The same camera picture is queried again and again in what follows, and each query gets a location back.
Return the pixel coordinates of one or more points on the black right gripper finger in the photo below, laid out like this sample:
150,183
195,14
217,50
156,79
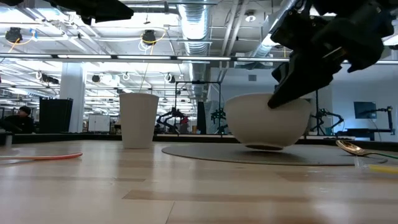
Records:
304,77
281,73

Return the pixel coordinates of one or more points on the white bowl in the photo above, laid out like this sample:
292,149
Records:
264,124

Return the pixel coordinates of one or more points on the white paper cup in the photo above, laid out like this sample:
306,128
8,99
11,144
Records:
138,121

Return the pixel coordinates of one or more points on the background black robot arm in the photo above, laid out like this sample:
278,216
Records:
326,112
174,113
218,116
389,119

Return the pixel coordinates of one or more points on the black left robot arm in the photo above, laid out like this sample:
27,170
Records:
102,11

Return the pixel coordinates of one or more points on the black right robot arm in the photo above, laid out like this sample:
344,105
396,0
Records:
382,6

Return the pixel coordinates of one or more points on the round grey mat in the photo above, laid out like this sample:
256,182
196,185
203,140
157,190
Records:
217,154

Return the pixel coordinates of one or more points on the long LED light bar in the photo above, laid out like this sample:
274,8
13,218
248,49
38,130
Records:
140,57

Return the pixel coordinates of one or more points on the white cabinet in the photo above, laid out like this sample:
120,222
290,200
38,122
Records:
99,123

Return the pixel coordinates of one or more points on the white pillar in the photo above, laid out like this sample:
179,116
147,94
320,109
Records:
72,93

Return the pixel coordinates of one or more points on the black cabinet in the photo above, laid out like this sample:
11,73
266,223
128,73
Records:
56,115

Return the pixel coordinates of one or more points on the person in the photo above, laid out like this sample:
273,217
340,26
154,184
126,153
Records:
21,123

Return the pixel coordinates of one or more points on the wall monitor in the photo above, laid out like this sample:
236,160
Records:
364,109

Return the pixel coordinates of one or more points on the black metal frame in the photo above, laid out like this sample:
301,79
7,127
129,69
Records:
197,82

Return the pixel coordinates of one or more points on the silver ventilation duct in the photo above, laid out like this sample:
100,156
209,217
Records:
194,25

